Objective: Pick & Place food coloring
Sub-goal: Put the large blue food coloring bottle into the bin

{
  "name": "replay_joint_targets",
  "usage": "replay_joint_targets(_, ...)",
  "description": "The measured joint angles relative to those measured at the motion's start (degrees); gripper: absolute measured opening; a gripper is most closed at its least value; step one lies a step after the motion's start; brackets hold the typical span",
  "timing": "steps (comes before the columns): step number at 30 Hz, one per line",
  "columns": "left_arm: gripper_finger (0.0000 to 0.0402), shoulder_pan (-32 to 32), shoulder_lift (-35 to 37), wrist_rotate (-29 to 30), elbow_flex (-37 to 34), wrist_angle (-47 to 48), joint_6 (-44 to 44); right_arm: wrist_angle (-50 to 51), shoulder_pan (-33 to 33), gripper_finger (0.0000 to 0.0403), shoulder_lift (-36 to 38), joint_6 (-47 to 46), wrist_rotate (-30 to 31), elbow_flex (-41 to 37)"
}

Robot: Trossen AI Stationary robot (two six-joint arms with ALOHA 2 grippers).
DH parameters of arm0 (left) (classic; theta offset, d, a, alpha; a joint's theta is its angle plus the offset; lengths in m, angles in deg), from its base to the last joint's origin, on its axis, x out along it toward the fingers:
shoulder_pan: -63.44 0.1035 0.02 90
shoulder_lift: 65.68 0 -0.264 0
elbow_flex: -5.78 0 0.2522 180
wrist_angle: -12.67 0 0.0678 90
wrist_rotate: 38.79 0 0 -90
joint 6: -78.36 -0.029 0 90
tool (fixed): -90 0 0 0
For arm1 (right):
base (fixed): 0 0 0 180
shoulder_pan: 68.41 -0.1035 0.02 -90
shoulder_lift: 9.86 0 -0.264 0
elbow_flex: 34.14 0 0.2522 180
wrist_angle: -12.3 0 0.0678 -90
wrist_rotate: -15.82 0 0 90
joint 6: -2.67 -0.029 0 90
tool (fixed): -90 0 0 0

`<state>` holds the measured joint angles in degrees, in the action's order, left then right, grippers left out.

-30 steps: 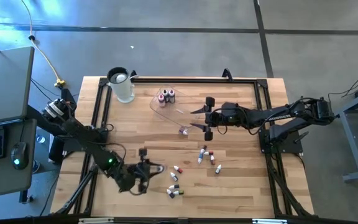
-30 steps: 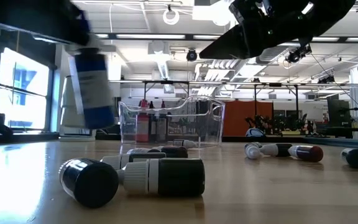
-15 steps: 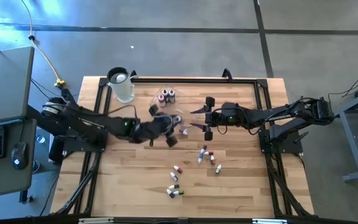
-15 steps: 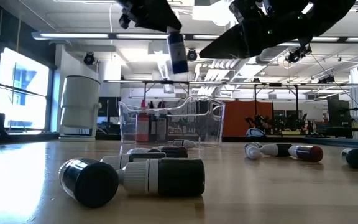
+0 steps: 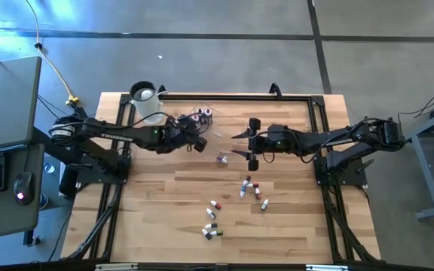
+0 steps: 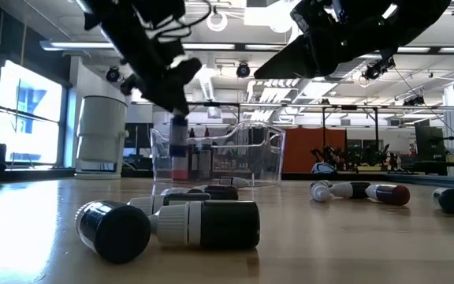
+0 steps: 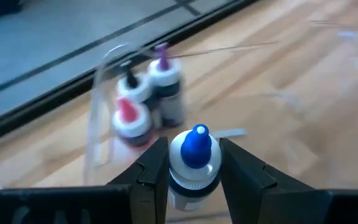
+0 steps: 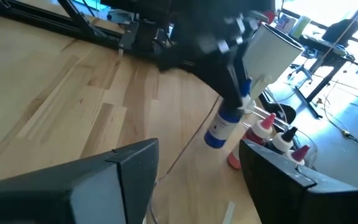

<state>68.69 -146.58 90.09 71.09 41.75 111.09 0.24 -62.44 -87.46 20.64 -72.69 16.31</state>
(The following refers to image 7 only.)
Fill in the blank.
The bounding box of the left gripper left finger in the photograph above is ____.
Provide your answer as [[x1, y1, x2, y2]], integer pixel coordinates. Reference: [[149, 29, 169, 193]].
[[0, 136, 170, 224]]

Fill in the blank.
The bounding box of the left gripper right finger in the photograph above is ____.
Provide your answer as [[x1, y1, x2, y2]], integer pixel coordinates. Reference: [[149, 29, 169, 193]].
[[219, 138, 358, 224]]

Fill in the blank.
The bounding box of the large bottle pink cap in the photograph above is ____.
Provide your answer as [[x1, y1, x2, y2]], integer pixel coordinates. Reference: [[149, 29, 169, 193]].
[[111, 96, 154, 147]]

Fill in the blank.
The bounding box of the large bottle blue cap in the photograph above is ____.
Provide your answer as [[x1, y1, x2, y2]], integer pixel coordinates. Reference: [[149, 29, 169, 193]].
[[167, 123, 223, 212]]

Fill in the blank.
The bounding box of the large bottle black cap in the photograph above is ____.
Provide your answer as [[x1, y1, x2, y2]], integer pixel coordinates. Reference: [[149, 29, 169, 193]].
[[116, 70, 155, 106]]

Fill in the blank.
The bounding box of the large bottle purple cap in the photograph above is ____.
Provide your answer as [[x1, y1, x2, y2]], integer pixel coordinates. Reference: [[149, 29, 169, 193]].
[[147, 42, 186, 128]]

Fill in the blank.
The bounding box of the clear plastic container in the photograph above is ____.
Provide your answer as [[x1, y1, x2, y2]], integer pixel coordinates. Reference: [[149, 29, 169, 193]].
[[84, 18, 358, 187]]

